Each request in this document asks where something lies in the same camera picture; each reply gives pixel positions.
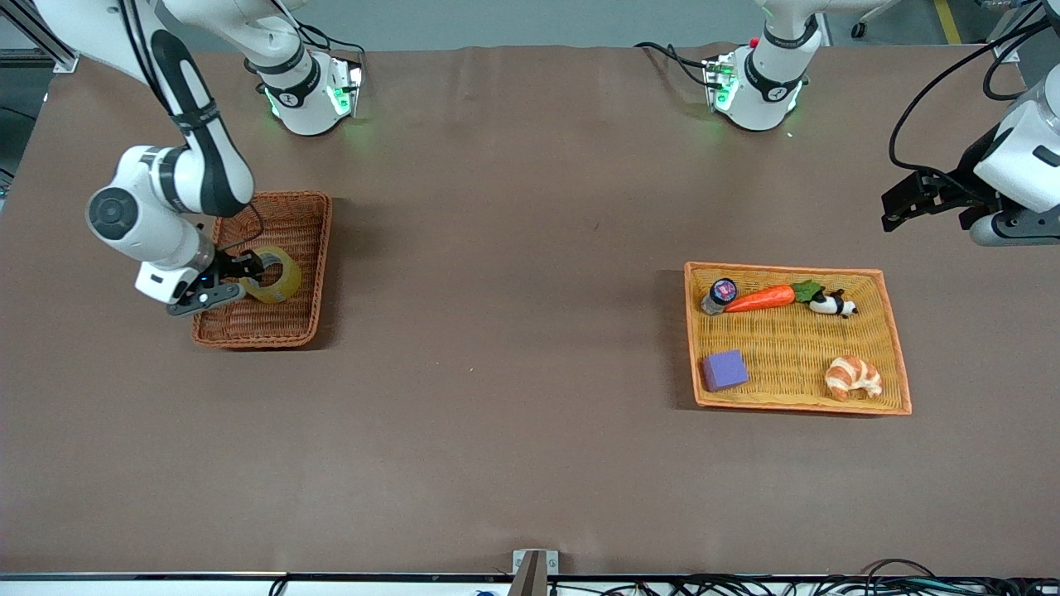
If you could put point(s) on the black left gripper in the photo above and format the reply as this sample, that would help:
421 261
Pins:
963 183

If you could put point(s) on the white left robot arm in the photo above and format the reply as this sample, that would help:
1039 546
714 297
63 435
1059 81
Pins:
758 91

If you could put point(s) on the metal table bracket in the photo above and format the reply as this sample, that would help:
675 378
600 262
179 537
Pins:
534 571

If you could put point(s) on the black and white panda toy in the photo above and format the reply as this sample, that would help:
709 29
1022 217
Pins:
832 305

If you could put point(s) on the yellow tape roll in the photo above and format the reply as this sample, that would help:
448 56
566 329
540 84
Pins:
286 281

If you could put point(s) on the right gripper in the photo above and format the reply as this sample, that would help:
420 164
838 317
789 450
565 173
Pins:
225 267

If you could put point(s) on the purple foam block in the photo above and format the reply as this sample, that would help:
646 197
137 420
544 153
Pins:
725 370

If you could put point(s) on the brown table cover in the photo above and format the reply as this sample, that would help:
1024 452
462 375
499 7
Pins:
513 248

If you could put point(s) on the small bottle with purple cap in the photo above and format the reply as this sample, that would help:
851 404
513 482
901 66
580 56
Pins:
719 295

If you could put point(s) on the orange toy carrot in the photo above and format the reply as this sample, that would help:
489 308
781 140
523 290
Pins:
762 299

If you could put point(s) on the aluminium frame profile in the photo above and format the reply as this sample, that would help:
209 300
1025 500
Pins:
41 37

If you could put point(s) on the large yellow wicker basket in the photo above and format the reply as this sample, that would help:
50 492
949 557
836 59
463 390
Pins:
795 348

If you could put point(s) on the toy croissant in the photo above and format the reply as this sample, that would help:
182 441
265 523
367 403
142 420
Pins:
853 377

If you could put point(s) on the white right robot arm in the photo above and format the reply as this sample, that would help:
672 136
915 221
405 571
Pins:
203 165

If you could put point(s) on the small orange wicker basket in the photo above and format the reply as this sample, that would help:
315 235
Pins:
286 223

